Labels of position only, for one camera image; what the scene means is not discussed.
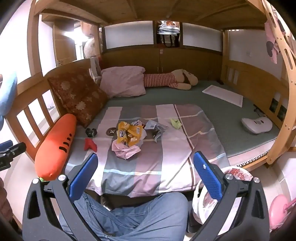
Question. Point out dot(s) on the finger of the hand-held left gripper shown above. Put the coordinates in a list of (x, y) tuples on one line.
[(13, 149)]

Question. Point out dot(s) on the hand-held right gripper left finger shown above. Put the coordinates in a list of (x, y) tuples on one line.
[(84, 172)]

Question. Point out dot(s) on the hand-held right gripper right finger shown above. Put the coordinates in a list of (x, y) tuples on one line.
[(207, 178)]

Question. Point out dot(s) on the dark green plastic bag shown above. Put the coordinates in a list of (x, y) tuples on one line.
[(159, 131)]

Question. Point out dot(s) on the red plastic toy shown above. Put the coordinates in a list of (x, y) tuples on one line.
[(90, 144)]

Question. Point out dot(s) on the orange carrot plush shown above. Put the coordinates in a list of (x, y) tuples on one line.
[(55, 146)]

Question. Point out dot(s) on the small black object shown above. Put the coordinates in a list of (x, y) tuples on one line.
[(91, 132)]

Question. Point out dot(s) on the pink crumpled plastic bag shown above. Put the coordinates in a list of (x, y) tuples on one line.
[(124, 150)]

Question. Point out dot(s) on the pink grey checked blanket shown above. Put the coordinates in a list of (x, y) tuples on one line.
[(161, 162)]

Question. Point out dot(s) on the light blue plush toy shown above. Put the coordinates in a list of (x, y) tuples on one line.
[(7, 99)]

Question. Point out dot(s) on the brown knitted cloth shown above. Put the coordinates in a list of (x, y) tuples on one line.
[(4, 201)]

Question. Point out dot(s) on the yellow snack bag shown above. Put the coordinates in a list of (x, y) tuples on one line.
[(126, 134)]

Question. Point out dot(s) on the green bed sheet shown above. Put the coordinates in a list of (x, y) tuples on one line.
[(219, 120)]

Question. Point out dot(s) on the green paper scrap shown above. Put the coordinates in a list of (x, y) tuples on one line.
[(175, 123)]

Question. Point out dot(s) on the person's legs in jeans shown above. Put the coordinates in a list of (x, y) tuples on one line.
[(138, 220)]

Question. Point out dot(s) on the brown flower-pattern pillow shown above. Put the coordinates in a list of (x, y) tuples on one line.
[(78, 97)]

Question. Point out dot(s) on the white small packet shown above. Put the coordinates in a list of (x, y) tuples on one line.
[(150, 125)]

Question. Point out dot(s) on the pink round toy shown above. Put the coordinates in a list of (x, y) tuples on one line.
[(279, 208)]

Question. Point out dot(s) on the dark square sticker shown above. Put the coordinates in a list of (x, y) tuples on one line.
[(273, 104), (282, 113)]

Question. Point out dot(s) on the pink pillow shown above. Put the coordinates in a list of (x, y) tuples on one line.
[(124, 81)]

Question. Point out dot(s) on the striped plush dog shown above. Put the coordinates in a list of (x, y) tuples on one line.
[(161, 80)]

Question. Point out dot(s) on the wooden wardrobe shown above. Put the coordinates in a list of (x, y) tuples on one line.
[(64, 51)]

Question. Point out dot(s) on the large cream plush toy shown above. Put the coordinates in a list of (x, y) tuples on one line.
[(90, 46)]

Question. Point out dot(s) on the pink printed cloth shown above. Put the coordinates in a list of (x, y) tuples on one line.
[(271, 46)]

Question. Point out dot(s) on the stack of papers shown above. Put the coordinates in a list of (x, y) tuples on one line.
[(167, 29)]

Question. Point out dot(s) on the wooden bunk bed frame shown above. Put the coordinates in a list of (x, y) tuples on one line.
[(249, 74)]

